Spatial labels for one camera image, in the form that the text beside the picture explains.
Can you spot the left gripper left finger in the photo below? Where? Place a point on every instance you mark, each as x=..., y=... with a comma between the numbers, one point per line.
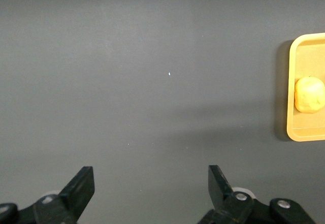
x=73, y=196

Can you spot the orange plastic tray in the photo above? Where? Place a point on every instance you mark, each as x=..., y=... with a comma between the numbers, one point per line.
x=304, y=130

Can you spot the yellow potato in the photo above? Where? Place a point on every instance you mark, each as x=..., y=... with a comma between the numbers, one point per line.
x=309, y=95

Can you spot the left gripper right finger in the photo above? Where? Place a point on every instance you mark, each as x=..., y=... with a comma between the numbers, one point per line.
x=228, y=206

